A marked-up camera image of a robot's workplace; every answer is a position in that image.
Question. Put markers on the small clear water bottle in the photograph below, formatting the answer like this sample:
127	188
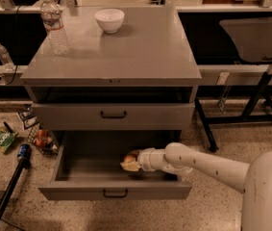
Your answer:
6	59

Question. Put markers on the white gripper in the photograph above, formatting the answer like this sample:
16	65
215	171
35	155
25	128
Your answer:
146	160

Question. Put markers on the black pole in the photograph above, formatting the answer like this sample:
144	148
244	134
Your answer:
23	163

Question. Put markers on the large clear water bottle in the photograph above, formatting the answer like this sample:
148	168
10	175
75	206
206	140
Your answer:
52	20

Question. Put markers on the wire basket with items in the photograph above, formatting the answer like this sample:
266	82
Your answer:
40	140

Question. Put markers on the white ceramic bowl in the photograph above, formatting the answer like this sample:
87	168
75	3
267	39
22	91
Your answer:
110	20

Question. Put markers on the black stand frame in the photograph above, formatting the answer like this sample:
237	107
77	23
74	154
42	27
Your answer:
245	117

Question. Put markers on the closed grey upper drawer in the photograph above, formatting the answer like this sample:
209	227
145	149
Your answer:
89	117

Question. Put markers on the green snack bag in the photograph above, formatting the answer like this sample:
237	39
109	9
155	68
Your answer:
6	139

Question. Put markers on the blue soda can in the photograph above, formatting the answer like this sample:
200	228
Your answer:
24	152

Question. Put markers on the grey metal drawer cabinet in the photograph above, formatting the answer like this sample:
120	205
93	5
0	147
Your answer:
147	61

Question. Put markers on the open grey lower drawer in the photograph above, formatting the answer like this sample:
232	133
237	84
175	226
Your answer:
88	168

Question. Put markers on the grey tray table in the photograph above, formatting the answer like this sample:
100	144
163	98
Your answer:
252	38

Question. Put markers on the orange fruit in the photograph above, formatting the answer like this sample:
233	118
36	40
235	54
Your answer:
129	158

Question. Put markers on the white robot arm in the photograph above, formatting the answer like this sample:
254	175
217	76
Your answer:
253	180

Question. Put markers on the black snack packet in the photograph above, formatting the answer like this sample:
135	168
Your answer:
27	117

